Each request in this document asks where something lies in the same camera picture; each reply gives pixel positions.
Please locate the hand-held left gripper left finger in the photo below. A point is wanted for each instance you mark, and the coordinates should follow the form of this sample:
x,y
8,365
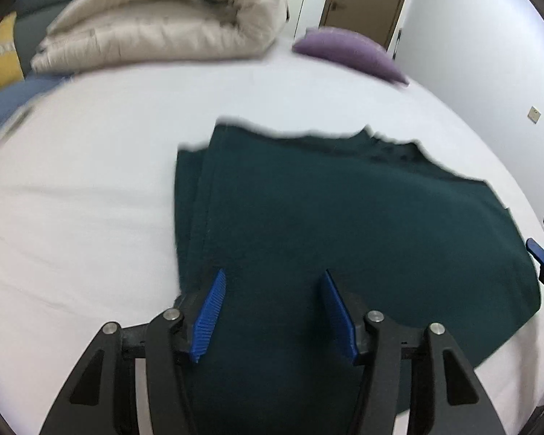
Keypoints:
x,y
208,317

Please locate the beige wall socket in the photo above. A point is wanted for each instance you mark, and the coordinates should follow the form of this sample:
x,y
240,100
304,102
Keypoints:
x,y
534,114

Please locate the brown door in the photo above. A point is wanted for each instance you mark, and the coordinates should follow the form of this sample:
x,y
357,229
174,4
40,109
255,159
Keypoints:
x,y
367,0

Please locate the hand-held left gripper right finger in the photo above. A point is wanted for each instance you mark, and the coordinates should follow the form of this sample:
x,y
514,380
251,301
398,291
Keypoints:
x,y
337,317

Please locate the folded beige duvet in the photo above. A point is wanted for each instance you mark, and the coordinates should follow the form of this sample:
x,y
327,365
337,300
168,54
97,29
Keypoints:
x,y
163,22

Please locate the grey-blue upholstered headboard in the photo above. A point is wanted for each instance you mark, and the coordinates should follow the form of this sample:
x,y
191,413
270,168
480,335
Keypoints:
x,y
41,13

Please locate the purple cushion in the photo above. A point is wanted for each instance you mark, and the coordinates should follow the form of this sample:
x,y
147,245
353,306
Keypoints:
x,y
344,50

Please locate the blue pillow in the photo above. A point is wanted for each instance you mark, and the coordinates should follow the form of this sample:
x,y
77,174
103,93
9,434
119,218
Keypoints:
x,y
9,104

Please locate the dark green sweater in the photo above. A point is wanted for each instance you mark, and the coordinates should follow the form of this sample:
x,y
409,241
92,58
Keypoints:
x,y
344,213

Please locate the black wall fixture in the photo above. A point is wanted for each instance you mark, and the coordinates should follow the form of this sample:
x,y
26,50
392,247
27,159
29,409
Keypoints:
x,y
396,44

